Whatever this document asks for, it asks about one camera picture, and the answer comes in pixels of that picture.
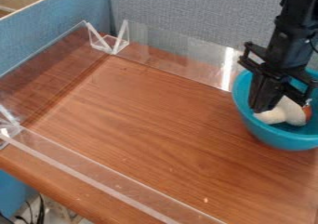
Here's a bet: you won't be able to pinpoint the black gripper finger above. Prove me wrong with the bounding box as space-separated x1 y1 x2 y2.
301 98 313 110
248 73 287 113

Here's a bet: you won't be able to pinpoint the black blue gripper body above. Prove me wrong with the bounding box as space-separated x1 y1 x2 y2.
237 0 318 101

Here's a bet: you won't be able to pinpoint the white brown toy mushroom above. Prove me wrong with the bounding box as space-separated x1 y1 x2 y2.
253 97 311 126

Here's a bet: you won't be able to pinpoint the blue plastic bowl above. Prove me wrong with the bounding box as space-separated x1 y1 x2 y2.
232 71 318 151

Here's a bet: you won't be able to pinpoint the clear acrylic barrier frame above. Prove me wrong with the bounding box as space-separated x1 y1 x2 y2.
0 19 265 224

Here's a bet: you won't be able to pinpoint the black cables under table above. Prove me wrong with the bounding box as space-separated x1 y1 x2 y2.
0 193 46 224

